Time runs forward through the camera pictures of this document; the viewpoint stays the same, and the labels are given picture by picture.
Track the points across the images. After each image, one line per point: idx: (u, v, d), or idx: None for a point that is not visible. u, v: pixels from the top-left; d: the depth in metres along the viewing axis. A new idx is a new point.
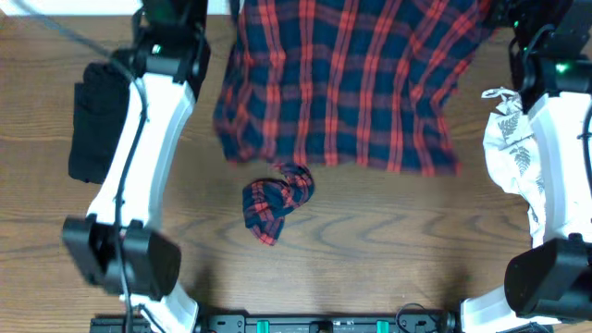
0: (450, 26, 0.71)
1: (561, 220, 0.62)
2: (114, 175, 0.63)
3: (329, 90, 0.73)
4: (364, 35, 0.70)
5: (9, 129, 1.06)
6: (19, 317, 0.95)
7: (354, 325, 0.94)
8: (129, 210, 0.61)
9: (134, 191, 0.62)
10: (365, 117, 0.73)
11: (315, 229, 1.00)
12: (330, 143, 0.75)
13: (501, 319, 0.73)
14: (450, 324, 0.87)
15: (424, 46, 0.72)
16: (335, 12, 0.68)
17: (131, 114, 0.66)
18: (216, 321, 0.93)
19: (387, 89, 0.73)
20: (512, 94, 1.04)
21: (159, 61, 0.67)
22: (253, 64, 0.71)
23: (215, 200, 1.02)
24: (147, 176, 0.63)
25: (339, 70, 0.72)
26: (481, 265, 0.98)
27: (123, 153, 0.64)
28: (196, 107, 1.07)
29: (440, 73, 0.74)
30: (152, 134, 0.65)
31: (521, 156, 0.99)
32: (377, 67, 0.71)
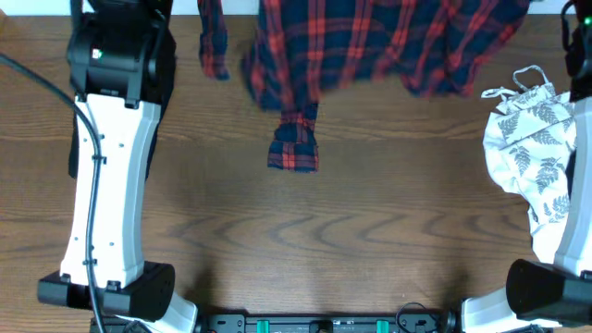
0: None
1: (567, 246, 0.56)
2: (80, 226, 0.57)
3: (351, 51, 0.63)
4: (389, 9, 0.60)
5: (9, 129, 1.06)
6: (21, 315, 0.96)
7: (354, 324, 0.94)
8: (104, 269, 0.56)
9: (106, 247, 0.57)
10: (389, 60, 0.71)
11: (315, 229, 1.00)
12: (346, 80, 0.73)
13: (500, 321, 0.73)
14: (450, 323, 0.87)
15: (462, 14, 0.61)
16: (348, 18, 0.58)
17: (85, 150, 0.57)
18: (216, 321, 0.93)
19: (416, 53, 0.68)
20: (512, 94, 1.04)
21: (109, 69, 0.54)
22: (272, 48, 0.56)
23: (215, 200, 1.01)
24: (117, 225, 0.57)
25: (364, 30, 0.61)
26: (480, 265, 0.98)
27: (84, 202, 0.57)
28: (196, 106, 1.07)
29: (482, 40, 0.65)
30: (111, 177, 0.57)
31: (521, 156, 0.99)
32: (406, 39, 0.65)
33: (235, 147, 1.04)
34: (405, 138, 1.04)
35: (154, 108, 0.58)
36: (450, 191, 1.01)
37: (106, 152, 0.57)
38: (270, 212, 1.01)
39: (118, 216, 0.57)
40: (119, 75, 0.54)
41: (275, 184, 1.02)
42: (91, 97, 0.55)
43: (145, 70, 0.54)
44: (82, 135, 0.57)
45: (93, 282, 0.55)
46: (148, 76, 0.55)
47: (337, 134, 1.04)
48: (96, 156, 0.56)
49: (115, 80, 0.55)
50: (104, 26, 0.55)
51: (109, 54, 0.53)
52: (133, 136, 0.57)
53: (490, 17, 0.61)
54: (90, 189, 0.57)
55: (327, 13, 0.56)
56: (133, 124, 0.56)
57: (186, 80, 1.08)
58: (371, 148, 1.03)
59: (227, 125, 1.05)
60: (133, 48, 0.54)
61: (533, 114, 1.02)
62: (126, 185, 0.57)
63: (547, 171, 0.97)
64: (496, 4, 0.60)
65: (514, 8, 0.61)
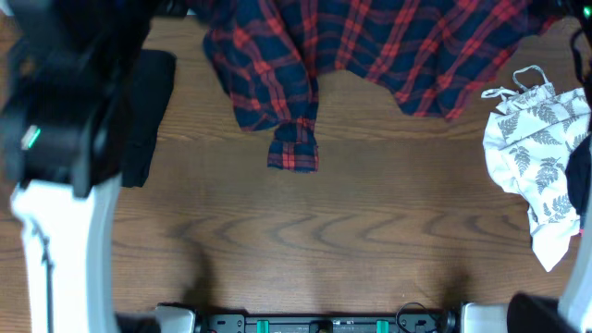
0: (491, 13, 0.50)
1: None
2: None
3: (345, 42, 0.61)
4: (380, 28, 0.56)
5: None
6: (22, 316, 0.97)
7: (354, 324, 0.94)
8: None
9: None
10: (382, 68, 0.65)
11: (315, 229, 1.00)
12: (339, 65, 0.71)
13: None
14: (450, 323, 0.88)
15: (453, 39, 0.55)
16: (339, 18, 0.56)
17: (31, 253, 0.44)
18: (216, 321, 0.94)
19: (408, 65, 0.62)
20: (512, 94, 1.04)
21: (41, 153, 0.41)
22: (267, 68, 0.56)
23: (215, 200, 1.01)
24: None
25: (357, 32, 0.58)
26: (480, 265, 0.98)
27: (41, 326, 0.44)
28: (196, 106, 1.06)
29: (476, 66, 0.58)
30: (67, 282, 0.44)
31: (521, 156, 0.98)
32: (398, 51, 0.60)
33: (234, 147, 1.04)
34: (406, 137, 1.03)
35: (102, 197, 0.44)
36: (450, 191, 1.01)
37: (56, 257, 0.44)
38: (269, 212, 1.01)
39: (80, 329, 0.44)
40: (59, 156, 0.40)
41: (275, 184, 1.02)
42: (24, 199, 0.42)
43: (90, 154, 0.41)
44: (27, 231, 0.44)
45: None
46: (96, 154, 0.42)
47: (337, 134, 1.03)
48: (44, 259, 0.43)
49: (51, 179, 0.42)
50: (46, 81, 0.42)
51: (47, 130, 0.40)
52: (86, 229, 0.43)
53: (486, 42, 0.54)
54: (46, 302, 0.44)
55: (319, 10, 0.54)
56: (83, 221, 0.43)
57: (185, 80, 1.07)
58: (371, 148, 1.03)
59: (226, 125, 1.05)
60: (79, 121, 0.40)
61: (533, 114, 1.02)
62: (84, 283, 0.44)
63: (547, 171, 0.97)
64: (489, 31, 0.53)
65: (514, 33, 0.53)
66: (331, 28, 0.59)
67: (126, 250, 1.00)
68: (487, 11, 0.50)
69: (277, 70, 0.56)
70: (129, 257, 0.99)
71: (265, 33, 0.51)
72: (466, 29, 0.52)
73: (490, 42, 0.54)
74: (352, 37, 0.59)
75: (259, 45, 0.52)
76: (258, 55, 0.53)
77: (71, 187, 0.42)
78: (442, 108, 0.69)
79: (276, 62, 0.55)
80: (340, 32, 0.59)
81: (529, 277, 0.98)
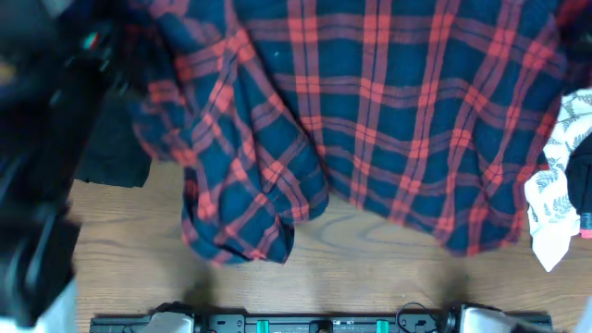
0: (524, 67, 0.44)
1: None
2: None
3: (361, 128, 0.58)
4: (404, 114, 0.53)
5: None
6: None
7: (354, 324, 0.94)
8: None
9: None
10: (409, 197, 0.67)
11: (315, 229, 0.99)
12: (361, 178, 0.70)
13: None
14: (450, 323, 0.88)
15: (489, 104, 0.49)
16: (348, 79, 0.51)
17: None
18: (216, 321, 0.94)
19: (442, 170, 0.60)
20: None
21: None
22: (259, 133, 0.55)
23: None
24: None
25: (377, 104, 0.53)
26: (481, 265, 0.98)
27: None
28: None
29: (522, 142, 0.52)
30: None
31: None
32: (428, 146, 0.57)
33: None
34: None
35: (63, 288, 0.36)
36: None
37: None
38: None
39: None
40: None
41: None
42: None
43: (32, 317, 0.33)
44: None
45: None
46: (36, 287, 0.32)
47: None
48: None
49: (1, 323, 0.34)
50: None
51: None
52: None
53: (525, 108, 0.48)
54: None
55: (319, 74, 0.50)
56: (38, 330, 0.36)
57: None
58: None
59: None
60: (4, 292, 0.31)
61: None
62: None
63: (547, 172, 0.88)
64: (528, 88, 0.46)
65: (548, 95, 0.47)
66: (341, 111, 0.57)
67: (125, 250, 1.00)
68: (529, 76, 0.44)
69: (289, 166, 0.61)
70: (129, 256, 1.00)
71: (269, 118, 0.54)
72: (509, 80, 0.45)
73: (558, 61, 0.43)
74: (368, 156, 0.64)
75: (266, 141, 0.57)
76: (271, 161, 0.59)
77: None
78: (499, 224, 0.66)
79: (287, 154, 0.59)
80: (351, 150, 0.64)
81: (529, 277, 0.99)
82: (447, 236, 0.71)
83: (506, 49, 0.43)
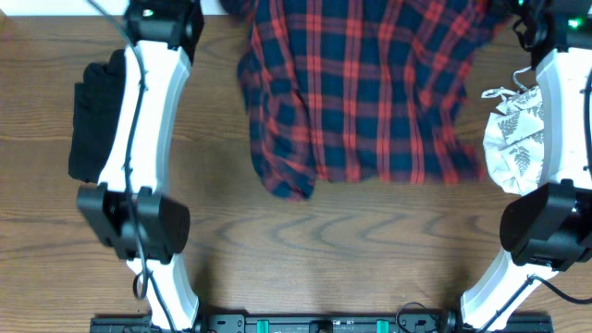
0: (450, 28, 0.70)
1: (548, 171, 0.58)
2: (118, 144, 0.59)
3: (347, 67, 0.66)
4: (372, 43, 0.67)
5: (11, 129, 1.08)
6: (18, 315, 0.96)
7: (354, 324, 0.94)
8: (139, 178, 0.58)
9: (141, 157, 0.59)
10: (385, 127, 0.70)
11: (315, 229, 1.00)
12: (351, 126, 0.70)
13: (499, 285, 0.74)
14: (450, 322, 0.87)
15: (426, 50, 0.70)
16: (340, 21, 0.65)
17: (119, 143, 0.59)
18: (216, 321, 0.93)
19: (402, 98, 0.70)
20: (512, 94, 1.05)
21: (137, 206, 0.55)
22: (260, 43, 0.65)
23: (215, 200, 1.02)
24: (151, 158, 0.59)
25: (358, 39, 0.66)
26: (482, 265, 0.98)
27: (120, 141, 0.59)
28: (197, 108, 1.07)
29: (445, 79, 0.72)
30: (152, 105, 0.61)
31: (521, 156, 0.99)
32: (390, 77, 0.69)
33: (234, 148, 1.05)
34: None
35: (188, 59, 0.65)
36: (450, 191, 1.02)
37: (150, 83, 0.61)
38: (270, 212, 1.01)
39: (154, 134, 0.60)
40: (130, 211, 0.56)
41: None
42: (141, 43, 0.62)
43: (182, 32, 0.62)
44: (116, 149, 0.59)
45: (129, 191, 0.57)
46: (187, 36, 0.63)
47: None
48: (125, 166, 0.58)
49: (162, 36, 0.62)
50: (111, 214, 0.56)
51: (156, 18, 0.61)
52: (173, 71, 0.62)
53: (450, 57, 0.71)
54: (129, 121, 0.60)
55: (322, 13, 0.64)
56: (173, 63, 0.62)
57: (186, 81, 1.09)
58: None
59: (228, 125, 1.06)
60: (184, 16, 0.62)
61: (534, 114, 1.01)
62: (165, 112, 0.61)
63: None
64: (451, 45, 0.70)
65: (468, 45, 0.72)
66: (335, 46, 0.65)
67: None
68: (446, 29, 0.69)
69: (278, 87, 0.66)
70: None
71: (270, 34, 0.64)
72: (435, 38, 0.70)
73: (474, 20, 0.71)
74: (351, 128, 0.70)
75: (267, 55, 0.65)
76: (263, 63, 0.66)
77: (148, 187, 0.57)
78: (452, 153, 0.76)
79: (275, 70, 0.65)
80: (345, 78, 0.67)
81: None
82: (421, 178, 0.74)
83: (439, 7, 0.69)
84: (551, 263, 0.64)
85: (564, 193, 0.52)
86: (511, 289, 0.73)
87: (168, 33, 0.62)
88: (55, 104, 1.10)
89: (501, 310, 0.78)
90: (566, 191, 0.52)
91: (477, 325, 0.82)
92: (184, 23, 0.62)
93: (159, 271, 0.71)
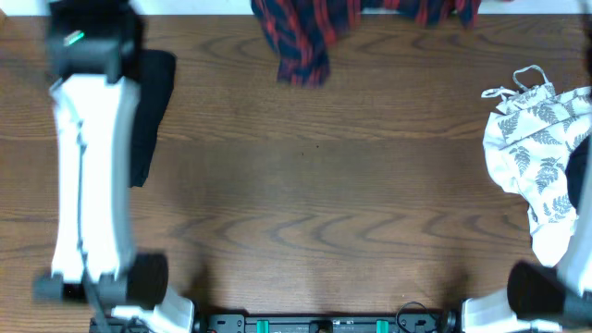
0: None
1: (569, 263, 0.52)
2: (66, 217, 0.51)
3: None
4: None
5: (10, 129, 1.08)
6: (18, 316, 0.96)
7: (353, 324, 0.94)
8: (97, 260, 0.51)
9: (95, 236, 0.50)
10: None
11: (315, 229, 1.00)
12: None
13: (500, 323, 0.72)
14: (450, 322, 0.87)
15: None
16: None
17: (67, 225, 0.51)
18: (216, 321, 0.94)
19: None
20: (512, 94, 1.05)
21: (105, 290, 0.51)
22: None
23: (215, 200, 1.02)
24: (103, 224, 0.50)
25: None
26: (481, 265, 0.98)
27: (68, 210, 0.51)
28: (196, 107, 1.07)
29: None
30: (94, 162, 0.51)
31: (521, 156, 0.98)
32: None
33: (233, 148, 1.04)
34: (406, 137, 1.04)
35: (134, 88, 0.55)
36: (450, 191, 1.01)
37: (88, 137, 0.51)
38: (269, 212, 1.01)
39: (104, 198, 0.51)
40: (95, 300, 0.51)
41: (275, 184, 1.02)
42: (64, 87, 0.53)
43: (119, 54, 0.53)
44: (62, 224, 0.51)
45: (87, 276, 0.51)
46: (124, 58, 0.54)
47: (337, 134, 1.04)
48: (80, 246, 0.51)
49: (92, 63, 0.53)
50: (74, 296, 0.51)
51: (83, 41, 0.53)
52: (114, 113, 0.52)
53: None
54: (74, 188, 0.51)
55: None
56: (112, 103, 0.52)
57: (185, 80, 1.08)
58: (371, 148, 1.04)
59: (227, 125, 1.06)
60: (120, 31, 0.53)
61: (533, 114, 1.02)
62: (111, 163, 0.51)
63: (547, 171, 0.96)
64: None
65: None
66: None
67: None
68: None
69: None
70: None
71: None
72: None
73: None
74: None
75: None
76: None
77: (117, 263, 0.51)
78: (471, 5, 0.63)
79: None
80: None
81: None
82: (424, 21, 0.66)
83: None
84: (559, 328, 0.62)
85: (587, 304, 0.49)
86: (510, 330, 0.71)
87: (103, 62, 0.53)
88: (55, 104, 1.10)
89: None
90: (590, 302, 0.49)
91: None
92: (121, 42, 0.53)
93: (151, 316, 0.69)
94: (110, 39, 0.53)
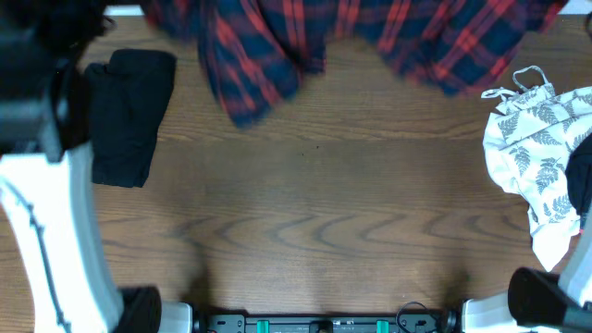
0: (479, 6, 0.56)
1: (573, 269, 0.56)
2: (38, 292, 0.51)
3: None
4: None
5: None
6: (20, 316, 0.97)
7: (354, 325, 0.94)
8: (80, 323, 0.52)
9: (73, 294, 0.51)
10: (394, 26, 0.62)
11: (315, 229, 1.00)
12: (348, 26, 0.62)
13: (500, 326, 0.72)
14: (450, 322, 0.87)
15: (452, 19, 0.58)
16: None
17: (42, 297, 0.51)
18: (216, 321, 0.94)
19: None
20: (512, 94, 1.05)
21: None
22: (234, 36, 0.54)
23: (215, 200, 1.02)
24: (79, 283, 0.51)
25: None
26: (480, 265, 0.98)
27: (38, 282, 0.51)
28: (195, 107, 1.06)
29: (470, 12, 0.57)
30: (55, 240, 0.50)
31: (521, 156, 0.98)
32: (398, 17, 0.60)
33: (232, 148, 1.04)
34: (406, 138, 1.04)
35: (80, 149, 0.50)
36: (450, 191, 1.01)
37: (43, 215, 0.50)
38: (269, 212, 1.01)
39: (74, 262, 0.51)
40: None
41: (275, 185, 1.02)
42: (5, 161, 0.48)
43: (55, 117, 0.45)
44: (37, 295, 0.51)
45: None
46: (61, 120, 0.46)
47: (338, 134, 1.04)
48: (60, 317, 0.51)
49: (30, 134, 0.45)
50: None
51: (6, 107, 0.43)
52: (67, 184, 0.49)
53: (480, 42, 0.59)
54: (37, 262, 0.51)
55: None
56: (64, 178, 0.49)
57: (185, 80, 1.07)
58: (371, 148, 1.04)
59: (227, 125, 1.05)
60: (45, 92, 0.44)
61: (533, 114, 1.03)
62: (74, 233, 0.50)
63: (547, 171, 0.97)
64: (488, 26, 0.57)
65: (510, 28, 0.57)
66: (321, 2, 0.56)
67: (125, 251, 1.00)
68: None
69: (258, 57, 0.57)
70: (129, 257, 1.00)
71: (249, 28, 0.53)
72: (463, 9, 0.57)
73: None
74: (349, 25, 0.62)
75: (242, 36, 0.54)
76: (244, 53, 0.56)
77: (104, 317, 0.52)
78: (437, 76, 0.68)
79: (237, 23, 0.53)
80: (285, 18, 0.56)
81: None
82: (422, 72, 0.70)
83: None
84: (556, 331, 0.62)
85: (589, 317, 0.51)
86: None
87: (40, 131, 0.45)
88: None
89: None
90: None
91: None
92: (53, 103, 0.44)
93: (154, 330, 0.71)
94: (34, 100, 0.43)
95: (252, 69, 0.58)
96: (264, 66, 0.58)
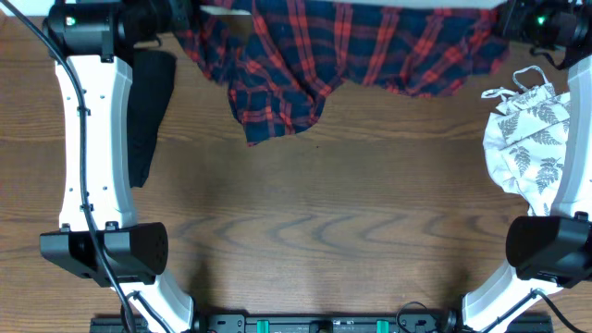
0: (496, 36, 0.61)
1: (562, 193, 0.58)
2: (72, 177, 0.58)
3: (380, 35, 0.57)
4: (402, 43, 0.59)
5: (8, 129, 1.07)
6: (20, 316, 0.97)
7: (354, 324, 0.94)
8: (103, 213, 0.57)
9: (99, 184, 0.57)
10: (400, 63, 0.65)
11: (315, 229, 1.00)
12: (346, 75, 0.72)
13: (501, 298, 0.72)
14: (450, 322, 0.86)
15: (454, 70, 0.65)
16: (371, 30, 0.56)
17: (74, 183, 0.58)
18: (216, 321, 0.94)
19: (423, 68, 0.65)
20: (512, 94, 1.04)
21: (113, 237, 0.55)
22: (266, 53, 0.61)
23: (215, 200, 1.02)
24: (106, 171, 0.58)
25: (372, 58, 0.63)
26: (481, 265, 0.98)
27: (73, 166, 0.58)
28: (196, 107, 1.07)
29: (474, 72, 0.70)
30: (97, 127, 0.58)
31: (521, 156, 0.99)
32: (397, 60, 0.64)
33: (233, 147, 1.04)
34: (406, 138, 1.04)
35: (128, 66, 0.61)
36: (450, 191, 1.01)
37: (90, 104, 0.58)
38: (269, 212, 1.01)
39: (106, 157, 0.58)
40: (108, 251, 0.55)
41: (275, 184, 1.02)
42: (72, 58, 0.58)
43: (115, 34, 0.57)
44: (68, 184, 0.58)
45: (93, 226, 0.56)
46: (118, 39, 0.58)
47: (337, 134, 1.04)
48: (83, 204, 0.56)
49: (92, 45, 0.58)
50: (87, 255, 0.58)
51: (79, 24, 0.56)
52: (112, 86, 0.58)
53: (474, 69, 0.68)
54: (78, 145, 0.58)
55: (353, 19, 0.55)
56: (110, 76, 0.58)
57: (185, 80, 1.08)
58: (371, 147, 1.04)
59: (227, 125, 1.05)
60: (110, 18, 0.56)
61: (533, 114, 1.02)
62: (110, 130, 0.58)
63: (547, 171, 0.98)
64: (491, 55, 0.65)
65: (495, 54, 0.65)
66: (326, 53, 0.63)
67: None
68: (486, 30, 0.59)
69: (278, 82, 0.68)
70: None
71: (267, 51, 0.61)
72: (489, 49, 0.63)
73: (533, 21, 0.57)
74: (382, 51, 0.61)
75: (271, 72, 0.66)
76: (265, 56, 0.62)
77: (119, 211, 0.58)
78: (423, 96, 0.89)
79: (264, 61, 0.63)
80: (292, 37, 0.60)
81: None
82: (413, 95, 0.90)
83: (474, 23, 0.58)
84: (557, 279, 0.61)
85: (577, 227, 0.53)
86: (513, 301, 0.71)
87: (100, 40, 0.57)
88: (51, 104, 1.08)
89: (502, 317, 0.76)
90: (583, 222, 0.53)
91: (477, 328, 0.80)
92: (114, 24, 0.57)
93: (150, 293, 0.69)
94: (104, 22, 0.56)
95: (255, 67, 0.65)
96: (265, 66, 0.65)
